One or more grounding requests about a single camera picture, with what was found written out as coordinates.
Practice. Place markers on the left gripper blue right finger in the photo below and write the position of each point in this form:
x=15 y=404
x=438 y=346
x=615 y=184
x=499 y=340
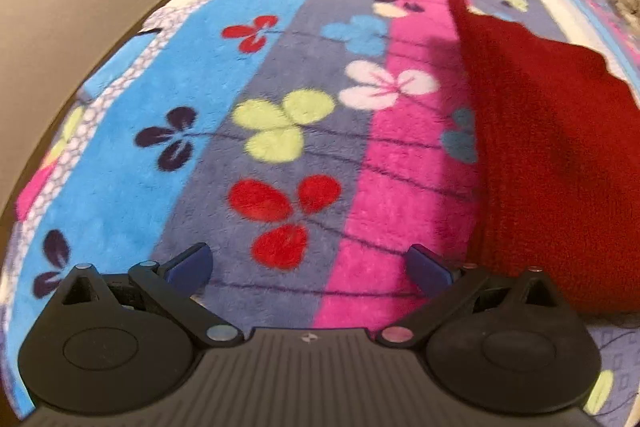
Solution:
x=429 y=272

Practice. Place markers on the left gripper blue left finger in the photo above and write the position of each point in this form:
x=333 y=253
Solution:
x=189 y=272

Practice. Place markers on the red knit sweater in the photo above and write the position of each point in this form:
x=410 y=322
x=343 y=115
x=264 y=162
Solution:
x=557 y=140

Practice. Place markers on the floral striped bed blanket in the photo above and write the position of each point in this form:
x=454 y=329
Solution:
x=309 y=143

